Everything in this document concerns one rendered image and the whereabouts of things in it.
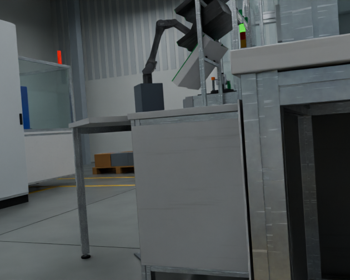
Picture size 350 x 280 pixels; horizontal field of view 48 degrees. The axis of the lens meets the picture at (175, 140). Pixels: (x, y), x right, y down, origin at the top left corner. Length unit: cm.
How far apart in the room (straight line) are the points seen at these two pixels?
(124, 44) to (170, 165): 1040
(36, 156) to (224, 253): 479
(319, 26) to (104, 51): 1181
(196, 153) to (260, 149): 119
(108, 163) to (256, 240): 766
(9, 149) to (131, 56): 726
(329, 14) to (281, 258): 33
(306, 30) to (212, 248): 127
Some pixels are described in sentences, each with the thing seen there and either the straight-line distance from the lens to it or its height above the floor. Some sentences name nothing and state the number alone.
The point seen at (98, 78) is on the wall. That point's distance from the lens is 1234.
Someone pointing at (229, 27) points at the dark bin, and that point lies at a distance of 217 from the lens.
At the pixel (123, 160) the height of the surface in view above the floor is 25.
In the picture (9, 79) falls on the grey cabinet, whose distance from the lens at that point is 528.
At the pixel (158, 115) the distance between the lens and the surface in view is 174.
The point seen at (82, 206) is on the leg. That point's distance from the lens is 261.
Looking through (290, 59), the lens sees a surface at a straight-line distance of 49.
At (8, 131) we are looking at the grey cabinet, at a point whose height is 90.
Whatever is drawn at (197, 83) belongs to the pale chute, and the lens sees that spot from 218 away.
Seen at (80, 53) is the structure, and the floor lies 313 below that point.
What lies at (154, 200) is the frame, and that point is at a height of 47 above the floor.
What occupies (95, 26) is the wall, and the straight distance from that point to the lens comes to 1265.
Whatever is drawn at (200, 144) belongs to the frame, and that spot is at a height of 70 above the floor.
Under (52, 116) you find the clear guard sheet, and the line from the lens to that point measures 659.
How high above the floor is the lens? 77
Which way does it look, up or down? 1 degrees down
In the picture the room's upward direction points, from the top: 4 degrees counter-clockwise
